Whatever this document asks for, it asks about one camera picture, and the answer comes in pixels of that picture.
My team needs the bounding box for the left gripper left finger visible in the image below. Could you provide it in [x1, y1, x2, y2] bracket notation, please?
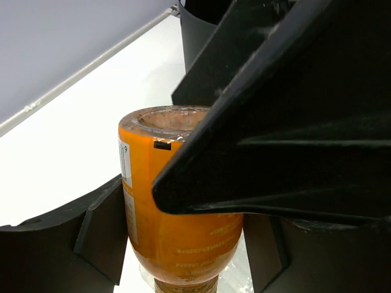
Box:
[1, 175, 128, 292]

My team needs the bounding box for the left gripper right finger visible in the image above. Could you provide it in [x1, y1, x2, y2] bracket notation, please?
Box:
[244, 214, 390, 292]

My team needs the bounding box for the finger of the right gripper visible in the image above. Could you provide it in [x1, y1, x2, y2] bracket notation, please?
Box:
[172, 1, 295, 106]
[152, 1, 390, 225]

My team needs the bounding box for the orange juice bottle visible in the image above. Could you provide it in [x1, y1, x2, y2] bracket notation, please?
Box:
[119, 106, 243, 292]

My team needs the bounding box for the black cylindrical bin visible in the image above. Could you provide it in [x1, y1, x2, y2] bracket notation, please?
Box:
[178, 0, 232, 72]

